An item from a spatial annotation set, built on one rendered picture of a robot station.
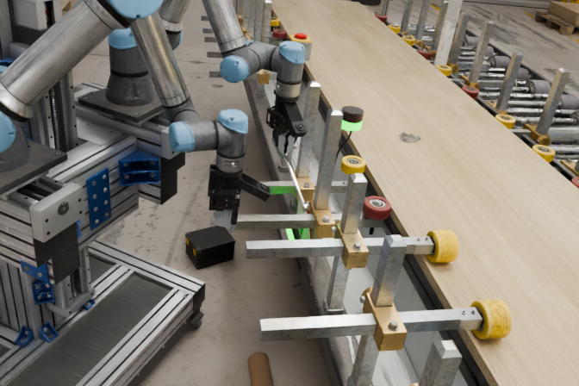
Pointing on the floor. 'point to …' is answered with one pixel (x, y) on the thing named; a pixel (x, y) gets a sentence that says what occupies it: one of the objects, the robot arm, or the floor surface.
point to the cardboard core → (259, 370)
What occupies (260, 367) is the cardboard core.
